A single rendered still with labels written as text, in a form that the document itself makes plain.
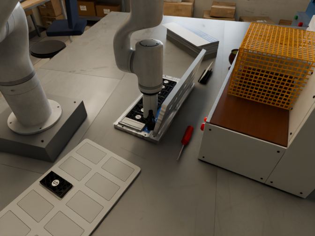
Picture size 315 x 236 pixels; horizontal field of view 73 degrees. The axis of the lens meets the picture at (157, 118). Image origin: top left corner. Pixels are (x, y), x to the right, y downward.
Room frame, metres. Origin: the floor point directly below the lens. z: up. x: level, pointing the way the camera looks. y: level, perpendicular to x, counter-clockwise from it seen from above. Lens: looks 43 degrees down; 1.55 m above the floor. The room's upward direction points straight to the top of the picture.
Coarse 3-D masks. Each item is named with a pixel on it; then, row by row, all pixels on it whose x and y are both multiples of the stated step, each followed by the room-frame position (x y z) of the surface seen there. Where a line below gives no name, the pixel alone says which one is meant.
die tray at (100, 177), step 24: (96, 144) 0.53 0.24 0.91; (72, 168) 0.43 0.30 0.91; (96, 168) 0.43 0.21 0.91; (120, 168) 0.43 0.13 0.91; (24, 192) 0.33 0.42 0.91; (48, 192) 0.33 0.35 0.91; (72, 192) 0.33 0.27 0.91; (96, 192) 0.33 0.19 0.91; (120, 192) 0.33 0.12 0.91; (0, 216) 0.26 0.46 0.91; (24, 216) 0.26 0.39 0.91; (48, 216) 0.26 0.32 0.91; (72, 216) 0.26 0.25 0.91; (96, 216) 0.26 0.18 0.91
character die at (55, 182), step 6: (48, 174) 0.39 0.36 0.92; (54, 174) 0.39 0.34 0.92; (42, 180) 0.37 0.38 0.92; (48, 180) 0.37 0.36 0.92; (54, 180) 0.37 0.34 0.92; (60, 180) 0.38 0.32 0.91; (66, 180) 0.37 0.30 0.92; (48, 186) 0.35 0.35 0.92; (54, 186) 0.35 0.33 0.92; (60, 186) 0.35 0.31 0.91; (66, 186) 0.35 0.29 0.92; (54, 192) 0.33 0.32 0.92; (60, 192) 0.33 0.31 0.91; (66, 192) 0.33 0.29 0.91
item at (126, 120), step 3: (123, 120) 0.64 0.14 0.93; (126, 120) 0.64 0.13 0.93; (129, 120) 0.64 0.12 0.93; (132, 120) 0.64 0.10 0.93; (126, 123) 0.63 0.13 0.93; (129, 123) 0.63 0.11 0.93; (132, 123) 0.63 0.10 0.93; (135, 123) 0.63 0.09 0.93; (138, 123) 0.63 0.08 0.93; (141, 123) 0.63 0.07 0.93; (135, 126) 0.61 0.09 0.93; (138, 126) 0.61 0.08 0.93; (141, 126) 0.61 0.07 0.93; (144, 126) 0.61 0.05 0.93
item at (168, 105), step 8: (200, 56) 0.86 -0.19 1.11; (192, 64) 0.79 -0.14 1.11; (192, 72) 0.77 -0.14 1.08; (184, 80) 0.68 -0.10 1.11; (192, 80) 0.90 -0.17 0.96; (176, 88) 0.62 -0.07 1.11; (184, 88) 0.75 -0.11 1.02; (168, 96) 0.57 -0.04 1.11; (176, 96) 0.63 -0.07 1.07; (168, 104) 0.54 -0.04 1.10; (176, 104) 0.71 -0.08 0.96; (160, 112) 0.54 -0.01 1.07; (168, 112) 0.60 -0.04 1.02; (160, 120) 0.54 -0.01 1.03; (160, 128) 0.57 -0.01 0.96
